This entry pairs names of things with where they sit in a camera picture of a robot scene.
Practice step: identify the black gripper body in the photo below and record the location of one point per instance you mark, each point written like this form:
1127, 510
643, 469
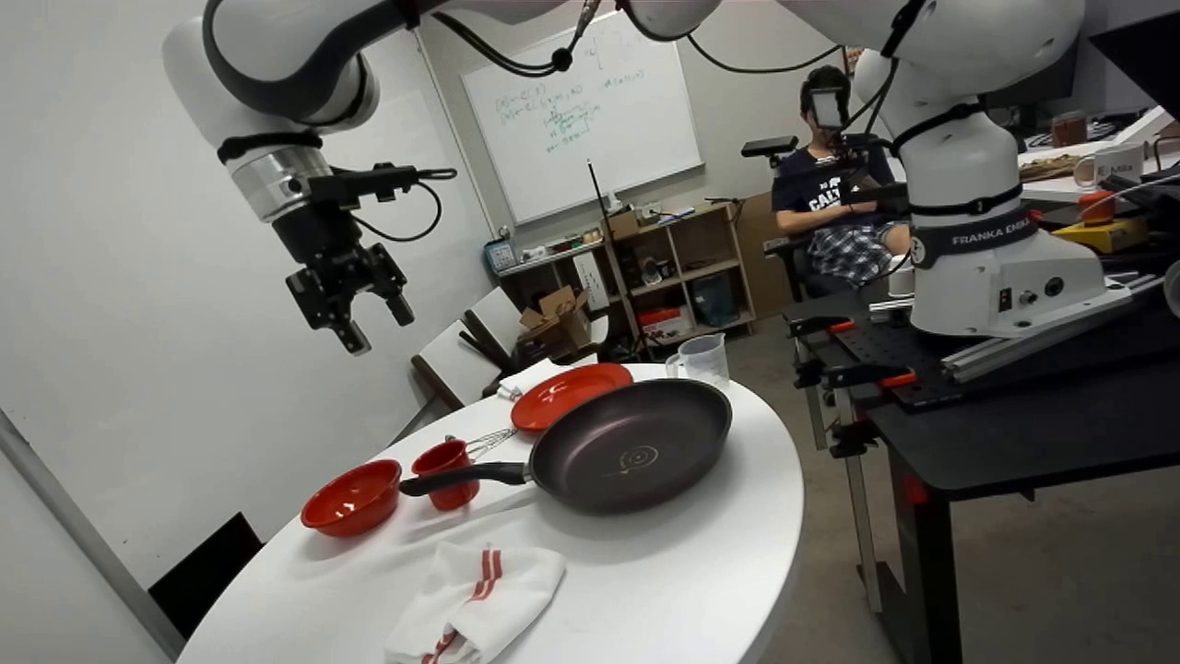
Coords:
336, 271

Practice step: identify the white towel red stripes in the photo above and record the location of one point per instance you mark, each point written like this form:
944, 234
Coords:
504, 601

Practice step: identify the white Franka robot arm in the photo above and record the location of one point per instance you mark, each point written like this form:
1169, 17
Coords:
982, 149

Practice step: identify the black frying pan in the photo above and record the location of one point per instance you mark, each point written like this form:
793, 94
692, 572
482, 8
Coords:
638, 445

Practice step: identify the white flat panels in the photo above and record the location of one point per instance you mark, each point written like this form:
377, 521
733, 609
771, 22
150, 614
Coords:
462, 354

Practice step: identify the brown cardboard box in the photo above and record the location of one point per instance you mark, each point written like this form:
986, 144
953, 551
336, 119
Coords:
556, 324

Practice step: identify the red mug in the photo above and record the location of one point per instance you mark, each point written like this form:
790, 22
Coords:
443, 466

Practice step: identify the red bowl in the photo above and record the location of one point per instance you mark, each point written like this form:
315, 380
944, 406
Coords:
353, 503

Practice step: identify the red plate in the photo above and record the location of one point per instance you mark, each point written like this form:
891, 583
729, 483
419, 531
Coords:
566, 395

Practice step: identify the white whiteboard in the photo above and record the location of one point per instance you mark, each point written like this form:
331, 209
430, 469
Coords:
577, 124

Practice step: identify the wooden shelf unit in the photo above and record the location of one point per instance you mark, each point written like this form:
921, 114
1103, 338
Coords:
688, 278

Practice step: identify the clear plastic measuring cup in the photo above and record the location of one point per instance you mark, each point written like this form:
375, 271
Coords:
703, 359

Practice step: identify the black office chair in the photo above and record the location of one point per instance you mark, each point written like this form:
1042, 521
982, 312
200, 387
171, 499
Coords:
768, 149

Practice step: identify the seated person dark shirt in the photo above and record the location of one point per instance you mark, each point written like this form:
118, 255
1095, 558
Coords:
836, 198

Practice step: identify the black robot desk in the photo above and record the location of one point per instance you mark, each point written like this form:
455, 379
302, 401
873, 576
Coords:
1046, 430

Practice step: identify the yellow box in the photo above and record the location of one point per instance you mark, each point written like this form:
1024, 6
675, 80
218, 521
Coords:
1101, 234

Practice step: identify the black monitor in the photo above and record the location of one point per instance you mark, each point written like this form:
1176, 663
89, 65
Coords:
1146, 60

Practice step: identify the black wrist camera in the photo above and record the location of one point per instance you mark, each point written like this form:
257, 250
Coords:
371, 181

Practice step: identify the black wall box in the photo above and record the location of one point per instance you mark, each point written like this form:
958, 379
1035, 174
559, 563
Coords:
209, 572

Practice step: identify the silver aluminium rail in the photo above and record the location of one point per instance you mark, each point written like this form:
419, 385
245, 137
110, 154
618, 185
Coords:
1046, 335

